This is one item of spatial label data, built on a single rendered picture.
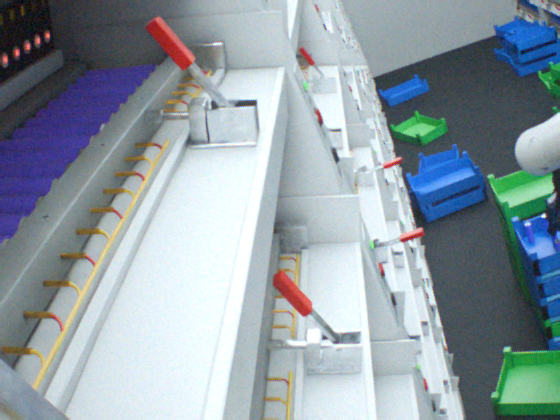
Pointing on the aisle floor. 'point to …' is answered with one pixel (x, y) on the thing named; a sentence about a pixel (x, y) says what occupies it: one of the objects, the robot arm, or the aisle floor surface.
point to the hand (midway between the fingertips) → (556, 223)
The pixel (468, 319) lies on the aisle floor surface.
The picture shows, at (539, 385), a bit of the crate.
